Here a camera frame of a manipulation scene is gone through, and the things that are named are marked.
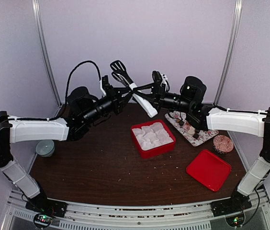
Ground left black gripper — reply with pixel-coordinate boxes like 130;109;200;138
82;85;134;125

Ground metal serving tongs white handle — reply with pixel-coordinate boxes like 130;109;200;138
110;60;158;118

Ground red square tin box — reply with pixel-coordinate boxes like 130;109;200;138
131;119;176;159

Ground dark square chocolate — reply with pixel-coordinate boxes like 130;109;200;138
192;133;199;139

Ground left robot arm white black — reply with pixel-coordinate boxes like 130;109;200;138
0;85;132;213

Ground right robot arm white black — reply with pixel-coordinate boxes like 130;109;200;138
146;72;270;212

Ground floral rectangular tray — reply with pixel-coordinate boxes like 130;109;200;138
165;111;219;147

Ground red patterned small bowl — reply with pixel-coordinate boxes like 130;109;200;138
213;135;234;155

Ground red tin lid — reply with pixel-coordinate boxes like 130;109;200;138
186;149;232;192

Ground pale green ceramic bowl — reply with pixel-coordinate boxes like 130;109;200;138
35;140;55;157

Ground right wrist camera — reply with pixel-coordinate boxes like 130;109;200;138
152;70;170;92

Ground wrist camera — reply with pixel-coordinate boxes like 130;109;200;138
100;75;111;96
152;70;170;92

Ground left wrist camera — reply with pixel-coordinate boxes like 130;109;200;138
100;75;111;96

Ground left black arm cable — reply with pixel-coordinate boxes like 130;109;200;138
65;61;102;104

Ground left aluminium frame post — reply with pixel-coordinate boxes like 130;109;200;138
32;0;62;107

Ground aluminium frame post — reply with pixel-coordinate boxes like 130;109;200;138
32;0;62;107
214;0;243;105

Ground right aluminium frame post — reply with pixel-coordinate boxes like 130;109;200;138
214;0;243;105

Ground front aluminium rail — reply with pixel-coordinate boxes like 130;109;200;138
4;189;270;230

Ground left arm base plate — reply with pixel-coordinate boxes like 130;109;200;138
25;199;68;229

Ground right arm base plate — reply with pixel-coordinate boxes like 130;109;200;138
210;198;252;228

